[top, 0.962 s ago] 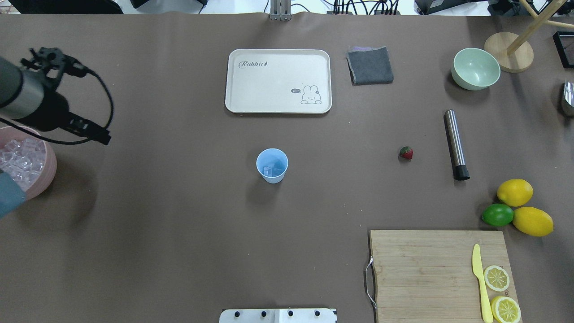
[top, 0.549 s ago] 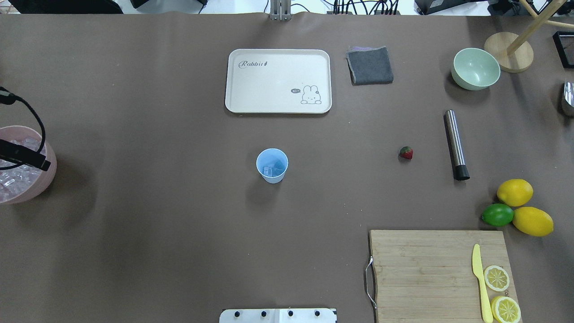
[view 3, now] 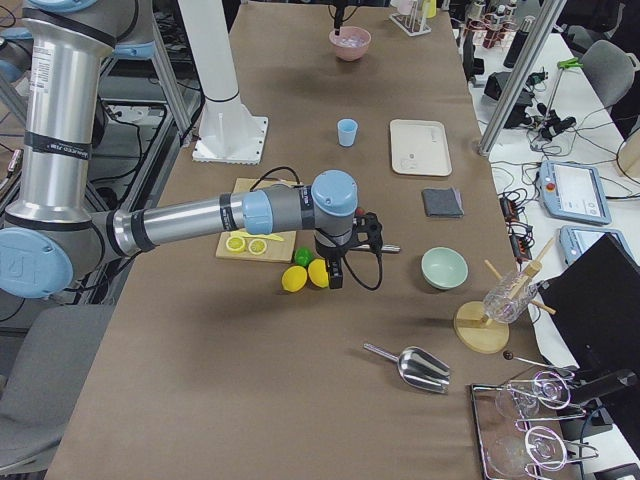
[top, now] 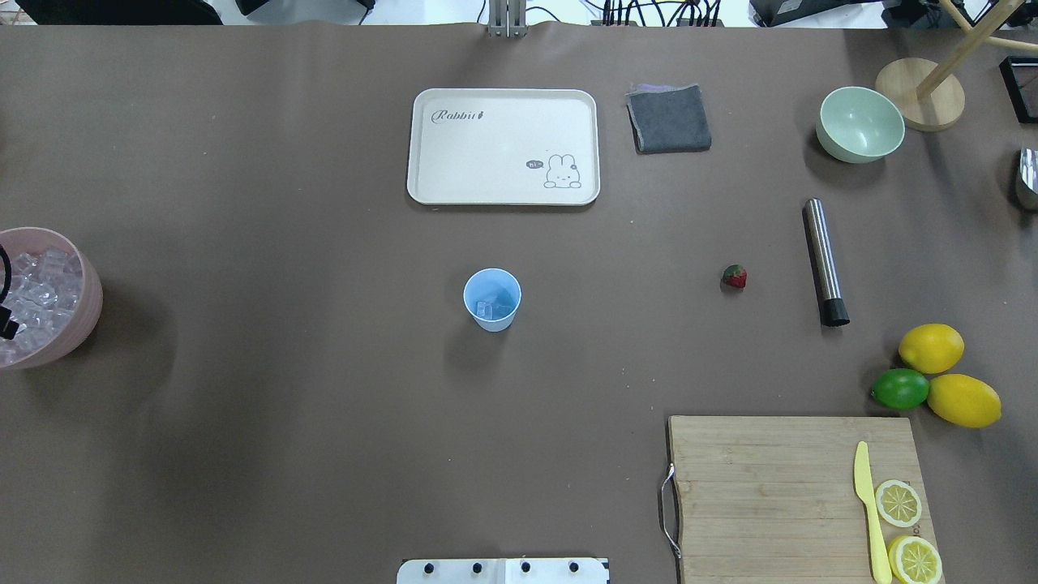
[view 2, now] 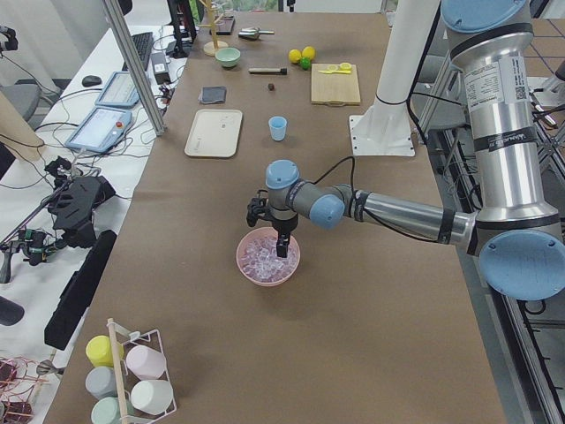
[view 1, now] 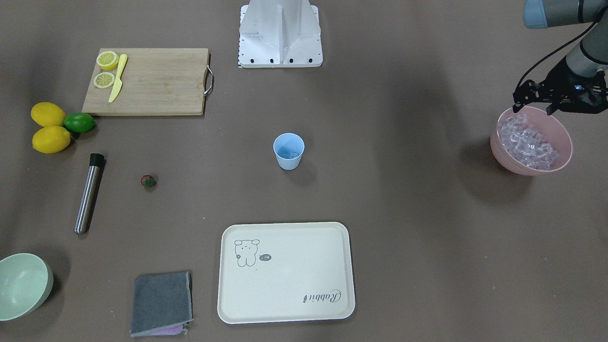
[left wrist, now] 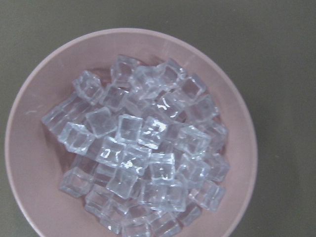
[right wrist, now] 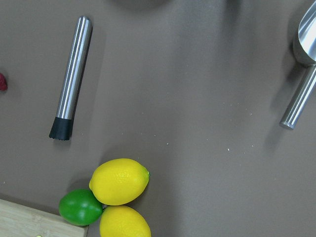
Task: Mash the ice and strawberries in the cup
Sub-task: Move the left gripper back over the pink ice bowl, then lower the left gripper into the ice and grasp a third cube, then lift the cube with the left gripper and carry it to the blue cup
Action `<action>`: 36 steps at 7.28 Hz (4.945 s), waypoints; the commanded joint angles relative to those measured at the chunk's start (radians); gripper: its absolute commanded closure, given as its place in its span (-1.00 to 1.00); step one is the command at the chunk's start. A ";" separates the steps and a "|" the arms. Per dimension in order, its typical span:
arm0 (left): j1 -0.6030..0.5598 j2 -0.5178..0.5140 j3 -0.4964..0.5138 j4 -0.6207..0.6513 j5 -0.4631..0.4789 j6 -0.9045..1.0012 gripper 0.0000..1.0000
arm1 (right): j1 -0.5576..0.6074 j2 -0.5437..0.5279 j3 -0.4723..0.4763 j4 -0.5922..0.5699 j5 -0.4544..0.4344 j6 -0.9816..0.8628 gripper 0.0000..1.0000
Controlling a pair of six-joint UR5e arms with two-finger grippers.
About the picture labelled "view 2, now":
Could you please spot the steel muddler black tip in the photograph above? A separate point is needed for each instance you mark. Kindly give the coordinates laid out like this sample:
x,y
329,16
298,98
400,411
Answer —
x,y
268,71

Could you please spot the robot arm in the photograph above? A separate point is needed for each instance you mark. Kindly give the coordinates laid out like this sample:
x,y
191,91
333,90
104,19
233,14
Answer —
x,y
516,235

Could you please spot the pile of clear ice cubes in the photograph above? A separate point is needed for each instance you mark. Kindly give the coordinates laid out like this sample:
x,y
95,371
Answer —
x,y
262,258

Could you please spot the light blue plastic cup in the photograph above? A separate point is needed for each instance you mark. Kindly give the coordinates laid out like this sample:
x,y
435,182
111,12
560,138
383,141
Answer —
x,y
277,127

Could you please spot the pink cup in rack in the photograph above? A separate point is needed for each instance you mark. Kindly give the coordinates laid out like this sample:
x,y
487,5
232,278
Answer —
x,y
146,363

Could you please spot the white cup in rack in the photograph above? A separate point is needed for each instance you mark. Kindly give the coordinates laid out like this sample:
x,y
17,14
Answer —
x,y
152,396

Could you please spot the wooden cup stand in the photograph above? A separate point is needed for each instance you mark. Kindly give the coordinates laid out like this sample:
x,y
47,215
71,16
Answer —
x,y
212,16

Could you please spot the steel ice scoop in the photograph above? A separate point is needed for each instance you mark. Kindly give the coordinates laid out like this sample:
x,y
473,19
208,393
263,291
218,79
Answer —
x,y
253,33

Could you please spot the yellow cup in rack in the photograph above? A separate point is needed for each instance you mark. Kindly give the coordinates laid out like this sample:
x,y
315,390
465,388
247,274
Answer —
x,y
98,351

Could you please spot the grey cup in rack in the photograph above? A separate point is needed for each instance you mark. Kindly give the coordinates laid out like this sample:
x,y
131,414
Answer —
x,y
101,383

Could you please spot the green cup in rack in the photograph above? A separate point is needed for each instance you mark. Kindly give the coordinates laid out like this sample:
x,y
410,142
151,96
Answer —
x,y
106,411

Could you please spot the pink bowl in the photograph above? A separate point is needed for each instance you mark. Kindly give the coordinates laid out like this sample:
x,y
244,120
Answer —
x,y
269,276

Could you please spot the cream rectangular tray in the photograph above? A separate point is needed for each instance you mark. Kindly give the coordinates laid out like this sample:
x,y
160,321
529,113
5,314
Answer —
x,y
214,133

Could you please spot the grey folded cloth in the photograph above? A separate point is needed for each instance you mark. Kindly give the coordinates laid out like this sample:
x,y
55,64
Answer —
x,y
213,95

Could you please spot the wooden cutting board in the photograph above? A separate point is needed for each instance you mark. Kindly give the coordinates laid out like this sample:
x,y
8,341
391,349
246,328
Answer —
x,y
334,89

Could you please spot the green lime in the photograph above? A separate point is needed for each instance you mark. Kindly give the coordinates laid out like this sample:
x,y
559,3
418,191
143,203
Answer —
x,y
305,63

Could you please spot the yellow lemon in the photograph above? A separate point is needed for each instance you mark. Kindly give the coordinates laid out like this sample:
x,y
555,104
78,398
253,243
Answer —
x,y
294,56
309,52

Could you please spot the mint green bowl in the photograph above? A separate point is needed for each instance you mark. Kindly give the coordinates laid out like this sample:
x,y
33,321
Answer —
x,y
228,57

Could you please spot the blue teach pendant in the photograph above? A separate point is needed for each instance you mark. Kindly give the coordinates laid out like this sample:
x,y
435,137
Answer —
x,y
101,130
118,92

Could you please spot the black keyboard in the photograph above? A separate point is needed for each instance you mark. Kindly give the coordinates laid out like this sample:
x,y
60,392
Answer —
x,y
143,43

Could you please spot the black computer mouse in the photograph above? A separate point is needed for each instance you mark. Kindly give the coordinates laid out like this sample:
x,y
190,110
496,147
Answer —
x,y
91,81

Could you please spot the grey office chair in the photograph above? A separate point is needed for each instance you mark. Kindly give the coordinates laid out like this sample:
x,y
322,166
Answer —
x,y
23,97

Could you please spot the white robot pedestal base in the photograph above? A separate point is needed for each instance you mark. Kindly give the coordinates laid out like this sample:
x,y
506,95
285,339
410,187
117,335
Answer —
x,y
385,128

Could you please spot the white wire cup rack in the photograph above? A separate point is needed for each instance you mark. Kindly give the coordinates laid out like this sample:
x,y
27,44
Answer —
x,y
122,341

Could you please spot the aluminium frame post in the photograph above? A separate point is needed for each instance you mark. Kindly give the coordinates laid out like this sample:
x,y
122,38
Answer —
x,y
130,56

